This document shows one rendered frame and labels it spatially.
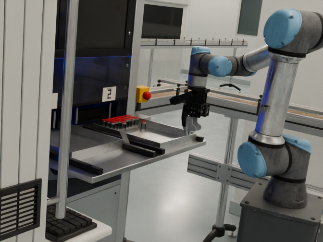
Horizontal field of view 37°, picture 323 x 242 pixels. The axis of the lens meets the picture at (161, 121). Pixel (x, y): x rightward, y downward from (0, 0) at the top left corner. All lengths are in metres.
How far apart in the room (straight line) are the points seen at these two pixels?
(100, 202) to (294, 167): 0.95
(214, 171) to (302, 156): 1.31
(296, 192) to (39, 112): 0.96
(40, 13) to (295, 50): 0.77
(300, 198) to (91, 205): 0.93
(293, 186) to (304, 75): 1.63
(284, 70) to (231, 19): 9.25
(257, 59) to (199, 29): 9.36
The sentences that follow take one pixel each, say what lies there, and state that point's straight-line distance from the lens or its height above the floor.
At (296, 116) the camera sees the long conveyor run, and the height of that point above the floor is 0.92.
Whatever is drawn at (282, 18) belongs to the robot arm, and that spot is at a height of 1.40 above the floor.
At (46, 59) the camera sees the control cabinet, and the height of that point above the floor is 1.27.
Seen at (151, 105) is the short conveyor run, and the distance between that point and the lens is 2.53.
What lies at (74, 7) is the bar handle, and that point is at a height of 1.38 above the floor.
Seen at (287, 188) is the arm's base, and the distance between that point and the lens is 1.68.
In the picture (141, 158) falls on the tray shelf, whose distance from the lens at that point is 1.69.
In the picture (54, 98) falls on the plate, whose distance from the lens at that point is 1.84.
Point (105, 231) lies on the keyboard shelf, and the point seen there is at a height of 0.80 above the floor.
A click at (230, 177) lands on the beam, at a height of 0.48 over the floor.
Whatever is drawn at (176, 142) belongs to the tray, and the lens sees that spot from 1.86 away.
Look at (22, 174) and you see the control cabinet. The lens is 1.06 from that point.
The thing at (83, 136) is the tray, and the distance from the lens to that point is 1.90.
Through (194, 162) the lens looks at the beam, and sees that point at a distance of 2.96.
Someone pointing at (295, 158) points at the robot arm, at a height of 0.97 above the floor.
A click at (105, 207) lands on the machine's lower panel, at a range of 2.25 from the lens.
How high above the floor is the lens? 1.39
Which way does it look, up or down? 13 degrees down
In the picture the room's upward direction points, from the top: 6 degrees clockwise
